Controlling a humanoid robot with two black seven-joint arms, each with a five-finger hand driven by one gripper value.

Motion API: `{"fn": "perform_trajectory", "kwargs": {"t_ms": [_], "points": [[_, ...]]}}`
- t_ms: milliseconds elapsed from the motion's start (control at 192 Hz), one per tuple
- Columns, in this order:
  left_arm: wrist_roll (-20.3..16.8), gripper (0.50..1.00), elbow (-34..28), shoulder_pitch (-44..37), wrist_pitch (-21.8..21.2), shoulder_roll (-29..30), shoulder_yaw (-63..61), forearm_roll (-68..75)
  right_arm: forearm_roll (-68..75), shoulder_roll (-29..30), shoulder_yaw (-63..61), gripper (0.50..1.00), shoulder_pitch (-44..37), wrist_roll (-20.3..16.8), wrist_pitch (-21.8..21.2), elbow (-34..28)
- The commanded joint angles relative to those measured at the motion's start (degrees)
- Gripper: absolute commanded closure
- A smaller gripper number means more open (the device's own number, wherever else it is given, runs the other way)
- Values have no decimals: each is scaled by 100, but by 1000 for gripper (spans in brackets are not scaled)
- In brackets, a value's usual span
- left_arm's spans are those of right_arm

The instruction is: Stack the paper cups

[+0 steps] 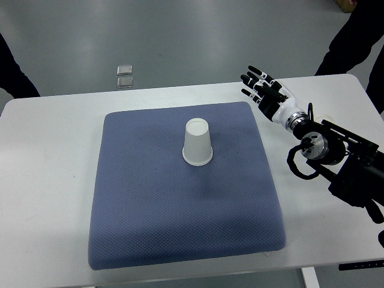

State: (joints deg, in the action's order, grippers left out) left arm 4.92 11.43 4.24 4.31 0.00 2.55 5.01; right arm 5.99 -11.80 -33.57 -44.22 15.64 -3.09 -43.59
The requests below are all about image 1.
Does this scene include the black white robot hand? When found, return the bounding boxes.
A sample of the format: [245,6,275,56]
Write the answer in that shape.
[241,65,309,132]

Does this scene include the white paper cup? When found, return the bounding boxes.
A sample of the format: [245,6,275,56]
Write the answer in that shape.
[314,115,335,123]
[182,118,213,166]

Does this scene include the white paper cup on mat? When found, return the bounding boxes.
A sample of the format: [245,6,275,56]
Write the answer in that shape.
[182,118,213,166]

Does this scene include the person in black right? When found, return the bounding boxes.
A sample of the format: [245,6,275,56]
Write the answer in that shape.
[315,1,383,114]

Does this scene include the person in black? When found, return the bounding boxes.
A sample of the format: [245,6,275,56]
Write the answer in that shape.
[1,35,40,99]
[315,1,383,114]

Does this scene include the brown cardboard box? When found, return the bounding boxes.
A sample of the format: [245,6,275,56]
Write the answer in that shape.
[335,0,357,13]

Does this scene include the lower silver floor socket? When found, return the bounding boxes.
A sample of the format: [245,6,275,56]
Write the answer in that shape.
[117,77,133,89]

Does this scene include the silver floor socket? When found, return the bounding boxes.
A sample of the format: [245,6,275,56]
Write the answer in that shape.
[116,64,133,76]
[117,77,133,89]

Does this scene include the upper silver floor socket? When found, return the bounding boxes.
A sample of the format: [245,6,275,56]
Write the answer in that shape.
[116,64,133,76]

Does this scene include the blue textured cushion mat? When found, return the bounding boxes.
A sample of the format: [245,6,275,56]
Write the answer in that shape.
[88,101,286,270]

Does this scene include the white table leg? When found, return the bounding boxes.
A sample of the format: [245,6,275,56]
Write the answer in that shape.
[301,267,320,288]

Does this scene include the black table control panel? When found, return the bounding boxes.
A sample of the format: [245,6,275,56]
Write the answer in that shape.
[338,260,384,271]

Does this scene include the person in black left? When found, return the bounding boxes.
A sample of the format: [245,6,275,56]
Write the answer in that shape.
[1,35,40,99]

